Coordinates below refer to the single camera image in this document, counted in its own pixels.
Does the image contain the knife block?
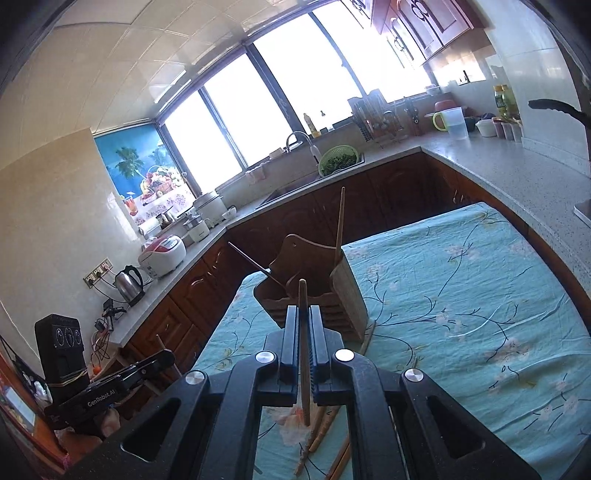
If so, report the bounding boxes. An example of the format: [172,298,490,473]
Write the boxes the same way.
[403,97,424,137]

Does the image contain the black pan handle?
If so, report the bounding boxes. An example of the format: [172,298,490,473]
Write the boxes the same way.
[529,98,591,163]

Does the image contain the wooden utensil holder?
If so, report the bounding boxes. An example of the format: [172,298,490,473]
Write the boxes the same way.
[253,234,369,343]

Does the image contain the palm tree wall poster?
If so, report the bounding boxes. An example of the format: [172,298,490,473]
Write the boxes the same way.
[93,124,195,228]

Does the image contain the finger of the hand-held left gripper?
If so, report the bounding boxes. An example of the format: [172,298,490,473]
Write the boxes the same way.
[124,349,176,385]

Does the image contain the chrome faucet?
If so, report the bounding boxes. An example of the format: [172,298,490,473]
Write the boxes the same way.
[285,131,322,163]

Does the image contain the wooden base cabinets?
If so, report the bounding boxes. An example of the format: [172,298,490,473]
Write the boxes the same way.
[117,152,591,393]

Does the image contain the gas stove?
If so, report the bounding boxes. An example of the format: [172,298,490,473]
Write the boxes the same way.
[573,198,591,230]

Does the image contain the large window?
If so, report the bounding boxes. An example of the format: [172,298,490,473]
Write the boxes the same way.
[157,0,437,195]

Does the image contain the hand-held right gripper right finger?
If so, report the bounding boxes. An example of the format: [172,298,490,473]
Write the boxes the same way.
[308,305,541,480]

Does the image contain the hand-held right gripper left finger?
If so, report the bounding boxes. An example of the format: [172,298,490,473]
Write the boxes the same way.
[60,305,301,480]

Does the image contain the stainless steel kettle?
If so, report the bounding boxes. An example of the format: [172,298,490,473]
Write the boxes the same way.
[114,265,147,308]

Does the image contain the steel sink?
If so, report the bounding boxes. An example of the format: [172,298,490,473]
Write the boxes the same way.
[257,154,365,209]

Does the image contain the row of spice jars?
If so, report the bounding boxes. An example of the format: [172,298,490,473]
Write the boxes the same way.
[492,117,525,143]

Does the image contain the white and red rice cooker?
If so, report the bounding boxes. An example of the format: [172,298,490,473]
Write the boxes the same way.
[139,234,188,279]

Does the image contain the white electric pot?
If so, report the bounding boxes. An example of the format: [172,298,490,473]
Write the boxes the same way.
[193,190,229,228]

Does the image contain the tangle of cables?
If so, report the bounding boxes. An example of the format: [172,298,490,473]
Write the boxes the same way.
[91,299,129,363]

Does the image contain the dish rack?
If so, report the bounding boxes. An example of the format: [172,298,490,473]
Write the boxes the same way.
[347,90,408,149]

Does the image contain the wooden upper cabinets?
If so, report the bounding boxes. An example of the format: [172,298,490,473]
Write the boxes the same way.
[342,0,491,71]

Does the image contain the small white steamer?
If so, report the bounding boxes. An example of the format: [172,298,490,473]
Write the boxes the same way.
[183,213,209,243]

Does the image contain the wall socket strip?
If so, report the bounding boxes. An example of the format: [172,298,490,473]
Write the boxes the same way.
[83,257,114,288]

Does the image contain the green colander with greens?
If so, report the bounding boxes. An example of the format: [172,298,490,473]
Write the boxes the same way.
[318,145,360,177]

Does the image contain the dark wooden chopstick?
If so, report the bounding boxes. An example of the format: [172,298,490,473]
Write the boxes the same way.
[228,242,290,289]

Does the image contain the teal floral tablecloth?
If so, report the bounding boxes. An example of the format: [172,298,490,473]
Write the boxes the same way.
[189,202,591,480]

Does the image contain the clear jug with green handle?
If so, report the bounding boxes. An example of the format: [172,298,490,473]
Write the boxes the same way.
[432,107,470,140]

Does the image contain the yellow oil bottle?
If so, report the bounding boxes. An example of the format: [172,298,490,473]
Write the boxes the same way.
[493,84,519,119]

